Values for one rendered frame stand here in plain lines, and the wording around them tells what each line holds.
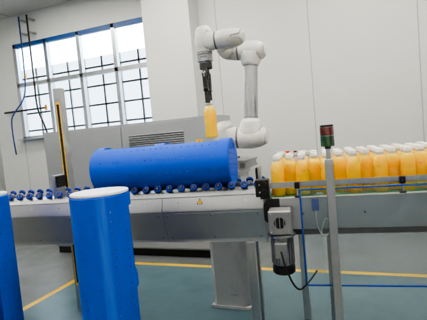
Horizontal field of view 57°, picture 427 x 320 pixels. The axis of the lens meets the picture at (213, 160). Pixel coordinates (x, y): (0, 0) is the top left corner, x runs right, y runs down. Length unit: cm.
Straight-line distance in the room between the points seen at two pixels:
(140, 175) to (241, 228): 67
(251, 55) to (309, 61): 219
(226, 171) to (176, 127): 188
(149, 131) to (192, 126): 50
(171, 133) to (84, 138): 109
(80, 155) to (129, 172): 233
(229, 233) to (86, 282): 83
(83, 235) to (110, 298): 32
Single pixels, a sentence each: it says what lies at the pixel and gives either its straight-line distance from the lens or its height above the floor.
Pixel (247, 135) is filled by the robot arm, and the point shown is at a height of 123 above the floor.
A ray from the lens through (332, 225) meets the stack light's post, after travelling 194.
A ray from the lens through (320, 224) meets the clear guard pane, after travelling 205.
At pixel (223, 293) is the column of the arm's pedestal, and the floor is 11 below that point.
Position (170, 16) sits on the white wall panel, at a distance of 526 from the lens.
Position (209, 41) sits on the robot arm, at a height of 179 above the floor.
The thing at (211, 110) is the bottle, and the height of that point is 140.
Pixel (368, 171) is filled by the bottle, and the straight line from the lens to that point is 216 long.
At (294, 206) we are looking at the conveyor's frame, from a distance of 208.
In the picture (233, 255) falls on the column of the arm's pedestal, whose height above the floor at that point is 39.
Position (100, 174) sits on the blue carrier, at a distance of 247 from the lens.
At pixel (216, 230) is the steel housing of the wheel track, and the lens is 231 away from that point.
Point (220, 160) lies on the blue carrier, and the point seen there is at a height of 111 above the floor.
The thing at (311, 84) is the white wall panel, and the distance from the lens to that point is 490.
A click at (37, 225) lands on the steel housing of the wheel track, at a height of 77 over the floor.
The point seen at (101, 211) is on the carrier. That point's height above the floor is 96.
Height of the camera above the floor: 127
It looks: 4 degrees down
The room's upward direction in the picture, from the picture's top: 5 degrees counter-clockwise
